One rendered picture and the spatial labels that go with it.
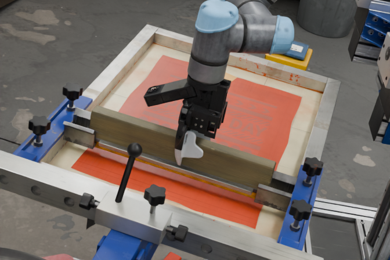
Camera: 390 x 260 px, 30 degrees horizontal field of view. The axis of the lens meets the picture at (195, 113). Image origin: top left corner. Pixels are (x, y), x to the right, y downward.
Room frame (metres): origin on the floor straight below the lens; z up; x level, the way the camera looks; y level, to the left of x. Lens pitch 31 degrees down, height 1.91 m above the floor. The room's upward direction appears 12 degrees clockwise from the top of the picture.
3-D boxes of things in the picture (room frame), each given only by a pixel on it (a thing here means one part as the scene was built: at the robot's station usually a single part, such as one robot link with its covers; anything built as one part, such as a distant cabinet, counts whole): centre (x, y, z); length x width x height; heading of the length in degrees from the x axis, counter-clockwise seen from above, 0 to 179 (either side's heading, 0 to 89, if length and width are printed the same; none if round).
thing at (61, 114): (1.31, 0.29, 0.98); 0.30 x 0.05 x 0.07; 169
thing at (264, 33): (1.33, -0.09, 1.31); 0.11 x 0.11 x 0.08; 20
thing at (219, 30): (1.28, -0.01, 1.31); 0.09 x 0.08 x 0.11; 110
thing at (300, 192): (1.21, -0.25, 0.98); 0.30 x 0.05 x 0.07; 169
